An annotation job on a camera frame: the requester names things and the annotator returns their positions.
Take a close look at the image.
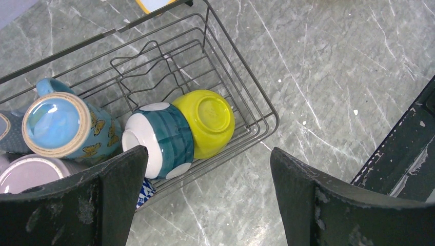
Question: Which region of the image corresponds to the grey lilac mug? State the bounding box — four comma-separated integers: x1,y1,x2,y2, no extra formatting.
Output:
1,154,89,194

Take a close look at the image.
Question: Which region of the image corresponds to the yellow-green bowl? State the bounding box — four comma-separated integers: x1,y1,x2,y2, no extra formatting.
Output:
172,90,235,159

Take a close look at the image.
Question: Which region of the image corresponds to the whiteboard with yellow frame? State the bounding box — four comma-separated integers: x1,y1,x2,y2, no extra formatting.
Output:
136,0,175,14

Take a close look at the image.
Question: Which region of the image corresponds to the teal white dotted bowl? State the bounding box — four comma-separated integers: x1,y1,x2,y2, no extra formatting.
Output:
121,102,194,180

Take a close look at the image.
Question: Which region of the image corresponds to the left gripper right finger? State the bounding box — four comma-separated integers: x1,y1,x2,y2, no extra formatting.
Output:
270,147,434,245

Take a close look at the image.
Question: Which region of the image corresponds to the black base frame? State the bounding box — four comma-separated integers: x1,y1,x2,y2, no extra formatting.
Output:
351,79,434,202

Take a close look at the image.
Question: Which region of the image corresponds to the blue butterfly mug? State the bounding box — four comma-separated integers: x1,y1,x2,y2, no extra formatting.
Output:
22,78,122,159

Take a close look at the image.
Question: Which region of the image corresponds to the grey wire dish rack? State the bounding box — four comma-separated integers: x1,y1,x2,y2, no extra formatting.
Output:
1,1,279,205

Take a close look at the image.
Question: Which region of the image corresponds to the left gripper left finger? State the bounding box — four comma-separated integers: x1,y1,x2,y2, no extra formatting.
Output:
1,146,148,245

